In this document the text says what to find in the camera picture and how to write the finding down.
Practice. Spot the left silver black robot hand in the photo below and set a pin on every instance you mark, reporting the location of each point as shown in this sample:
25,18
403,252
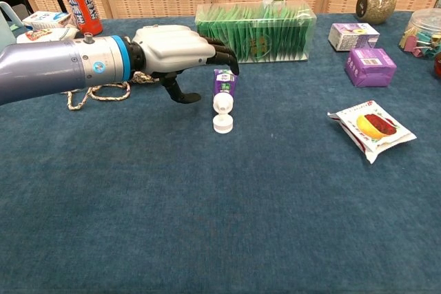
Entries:
172,46

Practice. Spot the small purple white-capped bottle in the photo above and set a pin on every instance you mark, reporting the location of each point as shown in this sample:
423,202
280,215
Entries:
224,84

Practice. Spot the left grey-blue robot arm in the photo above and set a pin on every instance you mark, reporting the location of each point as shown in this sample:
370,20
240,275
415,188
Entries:
51,63

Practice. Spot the white blue-print powder bag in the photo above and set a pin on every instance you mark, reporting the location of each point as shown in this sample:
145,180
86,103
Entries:
44,36

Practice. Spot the brown syrup bottle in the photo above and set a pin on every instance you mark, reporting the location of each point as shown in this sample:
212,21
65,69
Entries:
438,66

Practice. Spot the clear box of green teabags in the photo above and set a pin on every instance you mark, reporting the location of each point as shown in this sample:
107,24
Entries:
268,36

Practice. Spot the red soda can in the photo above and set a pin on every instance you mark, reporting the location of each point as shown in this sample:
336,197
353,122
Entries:
81,8

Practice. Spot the white blue milk carton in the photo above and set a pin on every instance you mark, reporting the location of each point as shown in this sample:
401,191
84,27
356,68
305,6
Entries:
44,19

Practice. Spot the blue tablecloth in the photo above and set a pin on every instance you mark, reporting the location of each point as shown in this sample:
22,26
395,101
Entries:
206,204

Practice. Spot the light blue plastic pitcher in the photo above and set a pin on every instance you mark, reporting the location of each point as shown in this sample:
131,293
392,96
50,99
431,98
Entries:
5,32

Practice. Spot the purple white carton box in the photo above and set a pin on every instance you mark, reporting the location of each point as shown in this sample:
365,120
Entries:
351,37

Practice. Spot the purple wrapped pack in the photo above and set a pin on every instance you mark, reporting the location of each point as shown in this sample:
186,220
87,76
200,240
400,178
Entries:
370,66

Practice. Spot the glass jar black lid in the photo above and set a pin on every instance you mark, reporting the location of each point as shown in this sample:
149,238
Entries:
377,8

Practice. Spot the white snack packet red fruit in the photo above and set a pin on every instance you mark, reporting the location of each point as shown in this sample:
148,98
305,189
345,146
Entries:
375,128

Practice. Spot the clear tub of binder clips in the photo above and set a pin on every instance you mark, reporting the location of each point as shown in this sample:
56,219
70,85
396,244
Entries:
423,29

